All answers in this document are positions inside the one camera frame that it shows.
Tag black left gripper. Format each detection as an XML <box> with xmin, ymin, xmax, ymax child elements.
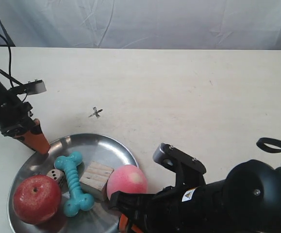
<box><xmin>0</xmin><ymin>90</ymin><xmax>50</xmax><ymax>154</ymax></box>

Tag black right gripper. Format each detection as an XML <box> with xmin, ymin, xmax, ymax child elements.
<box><xmin>109</xmin><ymin>186</ymin><xmax>218</xmax><ymax>233</ymax></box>

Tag round metal plate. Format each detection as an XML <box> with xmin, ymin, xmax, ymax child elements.
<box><xmin>7</xmin><ymin>133</ymin><xmax>138</xmax><ymax>233</ymax></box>

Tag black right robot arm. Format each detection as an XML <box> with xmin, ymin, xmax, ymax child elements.
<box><xmin>109</xmin><ymin>160</ymin><xmax>281</xmax><ymax>233</ymax></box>

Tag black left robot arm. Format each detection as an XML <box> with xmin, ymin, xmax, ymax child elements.
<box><xmin>0</xmin><ymin>69</ymin><xmax>50</xmax><ymax>154</ymax></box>

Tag wooden dice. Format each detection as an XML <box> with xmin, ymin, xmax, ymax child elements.
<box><xmin>47</xmin><ymin>169</ymin><xmax>65</xmax><ymax>188</ymax></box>

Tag pink peach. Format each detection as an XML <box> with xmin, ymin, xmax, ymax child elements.
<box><xmin>107</xmin><ymin>165</ymin><xmax>148</xmax><ymax>200</ymax></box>

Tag turquoise bone toy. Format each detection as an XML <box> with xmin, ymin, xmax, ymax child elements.
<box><xmin>54</xmin><ymin>151</ymin><xmax>95</xmax><ymax>217</ymax></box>

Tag wooden block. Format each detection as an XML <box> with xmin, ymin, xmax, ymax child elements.
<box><xmin>80</xmin><ymin>161</ymin><xmax>114</xmax><ymax>201</ymax></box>

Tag red apple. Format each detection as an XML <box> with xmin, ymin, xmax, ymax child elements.
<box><xmin>13</xmin><ymin>175</ymin><xmax>61</xmax><ymax>225</ymax></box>

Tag white backdrop cloth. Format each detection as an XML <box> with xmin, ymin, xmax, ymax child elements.
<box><xmin>0</xmin><ymin>0</ymin><xmax>281</xmax><ymax>50</ymax></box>

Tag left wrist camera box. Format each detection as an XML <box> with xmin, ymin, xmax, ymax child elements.
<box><xmin>24</xmin><ymin>79</ymin><xmax>47</xmax><ymax>95</ymax></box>

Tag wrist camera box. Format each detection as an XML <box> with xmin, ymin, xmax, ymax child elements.
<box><xmin>153</xmin><ymin>143</ymin><xmax>206</xmax><ymax>187</ymax></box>
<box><xmin>24</xmin><ymin>79</ymin><xmax>47</xmax><ymax>95</ymax></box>

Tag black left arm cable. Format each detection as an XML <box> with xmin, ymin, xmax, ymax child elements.
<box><xmin>0</xmin><ymin>30</ymin><xmax>32</xmax><ymax>102</ymax></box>

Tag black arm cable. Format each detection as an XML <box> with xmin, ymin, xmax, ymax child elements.
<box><xmin>256</xmin><ymin>137</ymin><xmax>281</xmax><ymax>168</ymax></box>
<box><xmin>0</xmin><ymin>30</ymin><xmax>32</xmax><ymax>102</ymax></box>

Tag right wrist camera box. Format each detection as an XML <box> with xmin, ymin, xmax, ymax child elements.
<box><xmin>153</xmin><ymin>143</ymin><xmax>206</xmax><ymax>187</ymax></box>

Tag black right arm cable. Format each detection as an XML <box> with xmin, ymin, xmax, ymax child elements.
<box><xmin>256</xmin><ymin>137</ymin><xmax>281</xmax><ymax>168</ymax></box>

